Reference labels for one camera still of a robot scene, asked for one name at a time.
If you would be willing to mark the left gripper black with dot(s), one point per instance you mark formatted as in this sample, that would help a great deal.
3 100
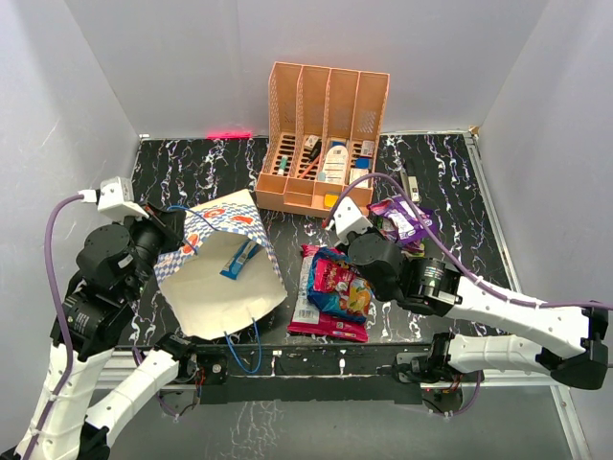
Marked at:
170 223

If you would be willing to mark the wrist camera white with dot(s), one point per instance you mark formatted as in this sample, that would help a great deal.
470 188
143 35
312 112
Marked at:
116 200
348 218

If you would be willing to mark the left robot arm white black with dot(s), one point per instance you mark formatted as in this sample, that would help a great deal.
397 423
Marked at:
115 264

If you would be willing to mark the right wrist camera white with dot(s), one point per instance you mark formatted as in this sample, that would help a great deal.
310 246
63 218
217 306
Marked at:
348 218

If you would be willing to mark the green white glue stick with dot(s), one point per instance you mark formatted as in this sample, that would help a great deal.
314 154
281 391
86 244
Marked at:
282 165

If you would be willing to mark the white label bottle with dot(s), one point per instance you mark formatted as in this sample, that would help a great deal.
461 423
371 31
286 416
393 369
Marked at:
334 169

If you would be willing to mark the pink marker strip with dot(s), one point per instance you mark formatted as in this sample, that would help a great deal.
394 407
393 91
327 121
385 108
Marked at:
229 134

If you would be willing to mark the checkered paper bag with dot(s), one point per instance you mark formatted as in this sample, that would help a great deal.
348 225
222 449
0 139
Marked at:
207 305

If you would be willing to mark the purple snack packet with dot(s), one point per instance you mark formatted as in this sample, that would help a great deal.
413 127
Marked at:
394 205

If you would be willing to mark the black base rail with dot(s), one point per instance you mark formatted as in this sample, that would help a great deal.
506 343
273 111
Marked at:
300 373

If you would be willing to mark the orange snack packet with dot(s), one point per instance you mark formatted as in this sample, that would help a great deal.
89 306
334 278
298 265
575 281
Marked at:
331 275

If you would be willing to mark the blue small snack packet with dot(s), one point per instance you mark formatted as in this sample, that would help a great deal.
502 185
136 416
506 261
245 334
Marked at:
247 250

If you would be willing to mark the peach desk organizer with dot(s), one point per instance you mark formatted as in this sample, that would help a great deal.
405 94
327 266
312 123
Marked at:
311 109

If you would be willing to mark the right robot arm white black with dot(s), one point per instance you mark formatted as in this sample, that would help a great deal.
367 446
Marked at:
563 343

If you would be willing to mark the red pen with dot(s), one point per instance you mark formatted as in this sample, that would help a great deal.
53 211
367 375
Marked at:
309 168

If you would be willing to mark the pink snack packet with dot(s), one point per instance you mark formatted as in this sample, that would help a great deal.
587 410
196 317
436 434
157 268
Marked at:
307 319

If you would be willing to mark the colourful candy packet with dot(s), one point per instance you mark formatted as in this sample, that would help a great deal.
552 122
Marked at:
352 306

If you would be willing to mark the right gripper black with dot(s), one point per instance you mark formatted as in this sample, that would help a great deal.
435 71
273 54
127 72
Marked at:
343 247

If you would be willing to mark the black grey stapler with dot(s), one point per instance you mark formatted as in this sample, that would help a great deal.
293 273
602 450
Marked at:
409 181

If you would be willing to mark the green snack packet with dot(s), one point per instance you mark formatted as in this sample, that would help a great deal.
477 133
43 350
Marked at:
412 249

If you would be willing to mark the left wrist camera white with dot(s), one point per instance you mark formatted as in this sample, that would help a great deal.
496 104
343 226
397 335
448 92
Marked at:
116 200

